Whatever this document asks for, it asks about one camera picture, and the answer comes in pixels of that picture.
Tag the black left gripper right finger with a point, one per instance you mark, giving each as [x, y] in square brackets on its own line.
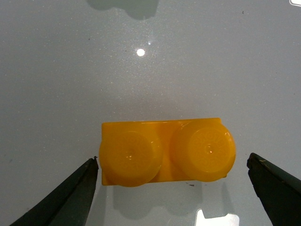
[278, 191]

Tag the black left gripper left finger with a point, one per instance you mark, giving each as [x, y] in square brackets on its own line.
[68, 204]

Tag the yellow two-stud block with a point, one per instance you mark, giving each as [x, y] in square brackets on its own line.
[134, 153]

